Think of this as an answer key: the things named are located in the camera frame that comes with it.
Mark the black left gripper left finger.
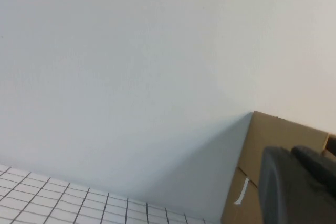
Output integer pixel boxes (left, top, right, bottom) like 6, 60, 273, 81
258, 146, 336, 224

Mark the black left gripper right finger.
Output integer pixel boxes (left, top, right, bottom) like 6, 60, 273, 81
291, 145, 336, 196

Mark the brown cardboard shoe box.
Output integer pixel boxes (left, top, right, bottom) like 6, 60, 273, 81
220, 110, 336, 224

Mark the thin white tape strip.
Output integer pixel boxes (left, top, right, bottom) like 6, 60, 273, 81
234, 177, 250, 206

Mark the white black-grid tablecloth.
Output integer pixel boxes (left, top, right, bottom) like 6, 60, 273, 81
0, 164, 222, 224

